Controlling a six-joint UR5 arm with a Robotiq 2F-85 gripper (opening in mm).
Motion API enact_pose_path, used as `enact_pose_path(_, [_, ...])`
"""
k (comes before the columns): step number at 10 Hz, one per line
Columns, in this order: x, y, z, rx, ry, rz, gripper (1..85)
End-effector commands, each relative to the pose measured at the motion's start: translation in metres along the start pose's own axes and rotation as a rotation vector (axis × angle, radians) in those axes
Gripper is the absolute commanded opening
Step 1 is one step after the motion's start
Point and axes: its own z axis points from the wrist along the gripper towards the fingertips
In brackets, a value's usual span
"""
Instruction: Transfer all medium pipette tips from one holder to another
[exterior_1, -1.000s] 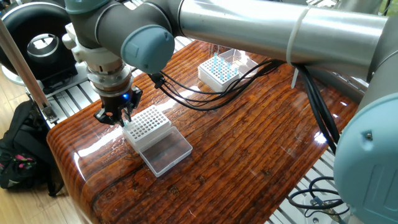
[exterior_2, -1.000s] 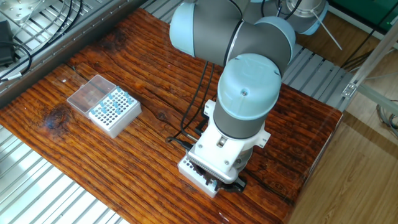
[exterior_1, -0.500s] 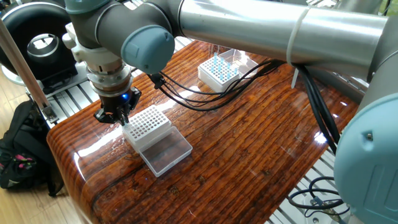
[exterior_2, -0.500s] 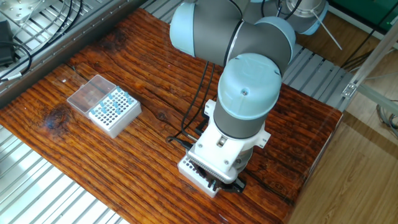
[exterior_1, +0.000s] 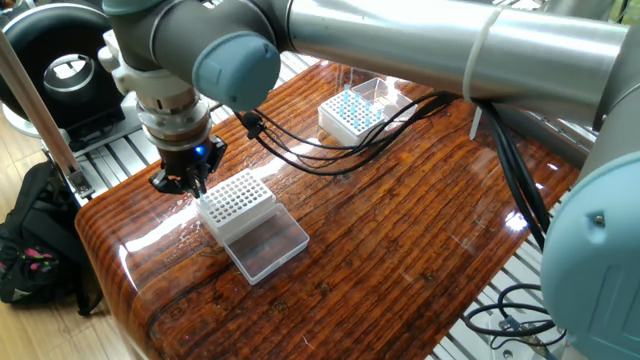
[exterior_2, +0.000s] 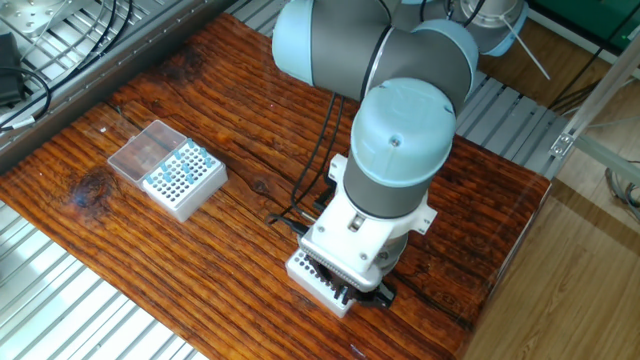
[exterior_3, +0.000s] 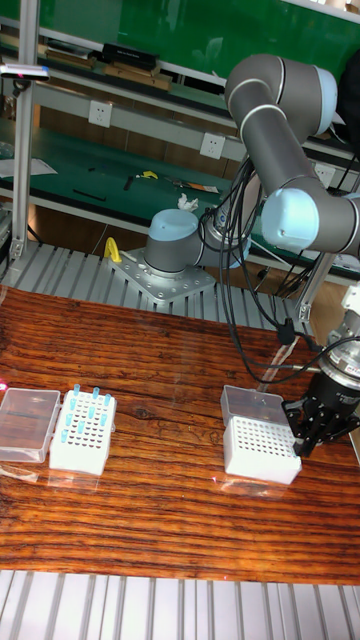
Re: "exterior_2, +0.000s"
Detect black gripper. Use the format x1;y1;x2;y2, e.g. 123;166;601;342
304;257;397;309

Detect white pipette tip holder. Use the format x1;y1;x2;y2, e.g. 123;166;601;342
142;141;229;223
285;248;356;319

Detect clear plastic holder lid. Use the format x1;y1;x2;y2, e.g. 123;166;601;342
107;119;187;189

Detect glossy wood grain board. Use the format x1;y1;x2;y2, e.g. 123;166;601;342
0;12;552;360

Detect black power adapter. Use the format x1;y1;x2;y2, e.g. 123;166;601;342
0;32;27;107

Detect silver metal mounting plate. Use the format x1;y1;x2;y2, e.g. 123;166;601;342
0;0;71;39

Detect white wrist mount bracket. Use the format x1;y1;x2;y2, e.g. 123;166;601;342
298;153;439;294

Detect black gripper cable bundle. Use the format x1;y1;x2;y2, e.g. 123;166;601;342
267;92;347;237

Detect grey cable bundle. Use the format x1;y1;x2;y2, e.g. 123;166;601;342
603;159;640;224

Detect aluminium frame beam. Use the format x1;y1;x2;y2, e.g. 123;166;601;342
548;32;640;186

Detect thin black adapter cables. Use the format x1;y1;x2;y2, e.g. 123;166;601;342
0;0;134;132

